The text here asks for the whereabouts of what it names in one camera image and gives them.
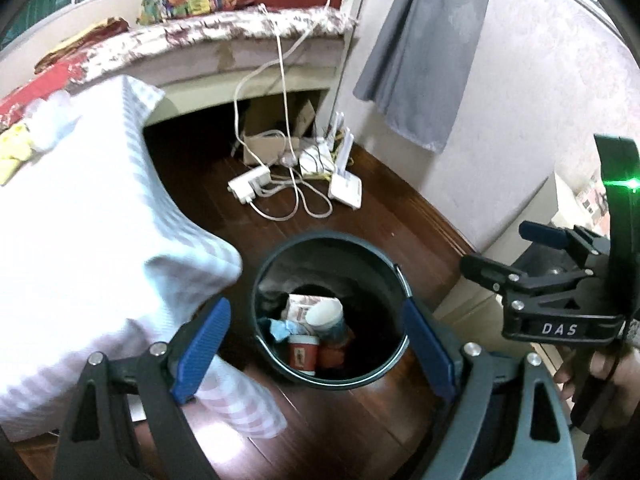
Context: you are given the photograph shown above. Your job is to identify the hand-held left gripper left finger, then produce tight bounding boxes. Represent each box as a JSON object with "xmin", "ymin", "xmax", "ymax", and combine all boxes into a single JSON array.
[{"xmin": 52, "ymin": 296, "xmax": 233, "ymax": 480}]

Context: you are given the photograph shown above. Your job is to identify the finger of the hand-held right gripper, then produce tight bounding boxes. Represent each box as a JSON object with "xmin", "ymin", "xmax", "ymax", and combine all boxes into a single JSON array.
[
  {"xmin": 460, "ymin": 254, "xmax": 532, "ymax": 295},
  {"xmin": 519, "ymin": 220, "xmax": 613, "ymax": 272}
]

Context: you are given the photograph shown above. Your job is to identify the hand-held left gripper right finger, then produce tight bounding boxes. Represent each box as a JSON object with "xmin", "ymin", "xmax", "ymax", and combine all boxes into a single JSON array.
[{"xmin": 400, "ymin": 297, "xmax": 578, "ymax": 480}]

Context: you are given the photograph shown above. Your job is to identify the blue tissue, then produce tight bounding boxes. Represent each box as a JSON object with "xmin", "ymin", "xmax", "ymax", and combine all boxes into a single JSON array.
[{"xmin": 265, "ymin": 317, "xmax": 301, "ymax": 343}]

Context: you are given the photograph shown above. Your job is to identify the red paper cup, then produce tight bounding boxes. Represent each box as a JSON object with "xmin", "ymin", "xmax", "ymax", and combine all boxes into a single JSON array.
[{"xmin": 287, "ymin": 334, "xmax": 321, "ymax": 373}]

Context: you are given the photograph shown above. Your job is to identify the blue paper cup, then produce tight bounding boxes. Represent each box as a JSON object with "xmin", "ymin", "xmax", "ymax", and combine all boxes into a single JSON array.
[{"xmin": 305, "ymin": 297, "xmax": 351, "ymax": 341}]

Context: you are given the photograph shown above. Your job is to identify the red white carton box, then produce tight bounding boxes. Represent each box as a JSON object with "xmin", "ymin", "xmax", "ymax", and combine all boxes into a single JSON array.
[{"xmin": 285, "ymin": 294, "xmax": 326, "ymax": 326}]

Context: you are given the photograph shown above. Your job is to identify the black round bin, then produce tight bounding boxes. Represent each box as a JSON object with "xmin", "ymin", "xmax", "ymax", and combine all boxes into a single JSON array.
[{"xmin": 250, "ymin": 230, "xmax": 413, "ymax": 391}]

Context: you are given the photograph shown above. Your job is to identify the yellow wrapper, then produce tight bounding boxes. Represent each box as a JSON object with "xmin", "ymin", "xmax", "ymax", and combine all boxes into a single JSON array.
[{"xmin": 0, "ymin": 122, "xmax": 38, "ymax": 186}]

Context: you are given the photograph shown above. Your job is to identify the clear plastic bag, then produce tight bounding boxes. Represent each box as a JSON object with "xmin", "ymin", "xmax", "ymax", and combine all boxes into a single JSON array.
[{"xmin": 25, "ymin": 92, "xmax": 81, "ymax": 153}]

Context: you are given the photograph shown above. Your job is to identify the person's right hand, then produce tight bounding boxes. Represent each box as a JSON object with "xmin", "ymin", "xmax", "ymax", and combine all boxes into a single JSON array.
[{"xmin": 554, "ymin": 347, "xmax": 588, "ymax": 402}]

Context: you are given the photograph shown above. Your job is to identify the white cabinet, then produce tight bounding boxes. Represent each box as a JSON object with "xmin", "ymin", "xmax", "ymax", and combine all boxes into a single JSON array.
[{"xmin": 434, "ymin": 170, "xmax": 616, "ymax": 376}]

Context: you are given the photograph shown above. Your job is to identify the pink printed packets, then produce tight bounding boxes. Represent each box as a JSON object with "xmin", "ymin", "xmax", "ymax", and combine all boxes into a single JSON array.
[{"xmin": 575, "ymin": 175, "xmax": 608, "ymax": 221}]

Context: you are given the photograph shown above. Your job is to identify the pink checkered tablecloth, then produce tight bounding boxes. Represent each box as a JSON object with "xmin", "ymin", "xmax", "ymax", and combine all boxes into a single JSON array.
[{"xmin": 0, "ymin": 74, "xmax": 288, "ymax": 443}]

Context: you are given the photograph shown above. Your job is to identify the white router with antennas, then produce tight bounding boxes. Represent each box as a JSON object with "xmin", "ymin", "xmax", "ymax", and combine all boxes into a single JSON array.
[{"xmin": 327, "ymin": 110, "xmax": 362, "ymax": 211}]

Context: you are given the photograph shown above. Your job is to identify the white modem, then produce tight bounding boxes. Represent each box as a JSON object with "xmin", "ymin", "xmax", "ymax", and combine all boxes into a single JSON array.
[{"xmin": 299, "ymin": 144, "xmax": 335, "ymax": 180}]

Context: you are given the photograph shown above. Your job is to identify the long grey curtain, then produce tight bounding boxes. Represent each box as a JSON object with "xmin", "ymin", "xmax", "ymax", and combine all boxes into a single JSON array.
[{"xmin": 352, "ymin": 0, "xmax": 493, "ymax": 153}]

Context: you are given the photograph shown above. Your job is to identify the cardboard box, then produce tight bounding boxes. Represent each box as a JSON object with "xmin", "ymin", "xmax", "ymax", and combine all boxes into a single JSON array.
[{"xmin": 242, "ymin": 130, "xmax": 307, "ymax": 167}]

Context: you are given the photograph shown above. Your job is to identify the bed with floral sheet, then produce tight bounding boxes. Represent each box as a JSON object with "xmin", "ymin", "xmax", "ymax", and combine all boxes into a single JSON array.
[{"xmin": 0, "ymin": 5, "xmax": 358, "ymax": 128}]

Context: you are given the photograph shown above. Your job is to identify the red floral quilt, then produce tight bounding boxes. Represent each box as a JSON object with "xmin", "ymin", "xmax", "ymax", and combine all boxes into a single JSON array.
[{"xmin": 0, "ymin": 57, "xmax": 101, "ymax": 128}]

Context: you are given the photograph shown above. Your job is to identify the folded yellow red blanket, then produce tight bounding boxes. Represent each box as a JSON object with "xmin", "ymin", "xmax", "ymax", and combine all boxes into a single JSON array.
[{"xmin": 34, "ymin": 17, "xmax": 131, "ymax": 73}]

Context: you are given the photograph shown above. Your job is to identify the colourful printed pillow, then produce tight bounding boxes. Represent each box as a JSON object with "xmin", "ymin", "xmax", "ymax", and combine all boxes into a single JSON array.
[{"xmin": 136, "ymin": 0, "xmax": 258, "ymax": 26}]

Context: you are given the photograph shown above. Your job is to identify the white power strip with cables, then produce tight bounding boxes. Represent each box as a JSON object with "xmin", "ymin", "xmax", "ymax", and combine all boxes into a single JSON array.
[{"xmin": 232, "ymin": 0, "xmax": 335, "ymax": 222}]

